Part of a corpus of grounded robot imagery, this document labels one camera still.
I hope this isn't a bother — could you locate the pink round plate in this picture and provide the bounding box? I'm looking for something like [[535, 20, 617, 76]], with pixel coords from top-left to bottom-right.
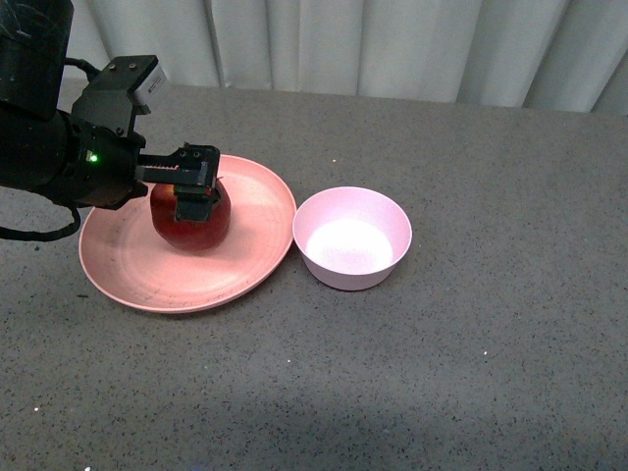
[[78, 155, 296, 314]]

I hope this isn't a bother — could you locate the red apple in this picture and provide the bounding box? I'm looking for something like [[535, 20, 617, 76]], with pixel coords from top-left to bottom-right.
[[150, 180, 232, 251]]

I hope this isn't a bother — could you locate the grey-white curtain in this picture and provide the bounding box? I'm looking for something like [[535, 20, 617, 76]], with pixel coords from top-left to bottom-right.
[[69, 1, 627, 115]]

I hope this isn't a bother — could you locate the light pink bowl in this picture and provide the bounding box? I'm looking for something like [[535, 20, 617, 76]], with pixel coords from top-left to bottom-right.
[[292, 186, 413, 291]]

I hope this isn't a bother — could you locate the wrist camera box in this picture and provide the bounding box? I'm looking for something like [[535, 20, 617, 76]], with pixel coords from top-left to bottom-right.
[[72, 55, 169, 137]]

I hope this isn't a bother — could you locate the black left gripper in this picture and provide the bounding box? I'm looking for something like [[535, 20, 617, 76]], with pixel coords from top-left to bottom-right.
[[57, 115, 221, 223]]

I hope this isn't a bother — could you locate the black cable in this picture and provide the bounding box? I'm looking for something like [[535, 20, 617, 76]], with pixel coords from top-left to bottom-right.
[[0, 57, 107, 242]]

